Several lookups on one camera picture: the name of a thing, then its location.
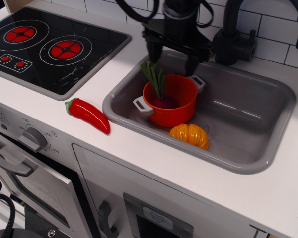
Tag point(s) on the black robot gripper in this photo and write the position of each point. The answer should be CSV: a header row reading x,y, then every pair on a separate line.
x,y
181,35

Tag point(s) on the toy beet with green leaves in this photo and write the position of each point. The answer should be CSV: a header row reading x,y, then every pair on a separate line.
x,y
157,80

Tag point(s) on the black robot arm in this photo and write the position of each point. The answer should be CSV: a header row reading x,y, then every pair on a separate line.
x,y
183,8

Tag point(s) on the grey plastic sink basin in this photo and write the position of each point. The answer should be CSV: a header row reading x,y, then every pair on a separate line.
x,y
243,114

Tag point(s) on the black faucet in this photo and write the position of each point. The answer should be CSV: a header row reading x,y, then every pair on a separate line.
x,y
228,45

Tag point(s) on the orange toy pumpkin half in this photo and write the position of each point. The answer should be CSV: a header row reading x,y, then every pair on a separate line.
x,y
192,134

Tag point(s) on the red toy chili pepper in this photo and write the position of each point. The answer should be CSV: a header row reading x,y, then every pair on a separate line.
x,y
88,113

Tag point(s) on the black toy stovetop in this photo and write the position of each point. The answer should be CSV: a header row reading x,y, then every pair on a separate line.
x,y
54,55

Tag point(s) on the grey oven knob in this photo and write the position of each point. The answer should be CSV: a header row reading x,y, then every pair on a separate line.
x,y
33,139

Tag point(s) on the orange toy pot grey handles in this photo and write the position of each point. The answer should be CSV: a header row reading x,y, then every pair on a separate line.
x,y
179,104

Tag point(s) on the white cabinet door grey handle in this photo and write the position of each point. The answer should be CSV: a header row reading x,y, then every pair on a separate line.
x,y
132,205

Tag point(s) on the oven door with grey handle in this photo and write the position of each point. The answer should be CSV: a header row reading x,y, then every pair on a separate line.
x,y
49,188

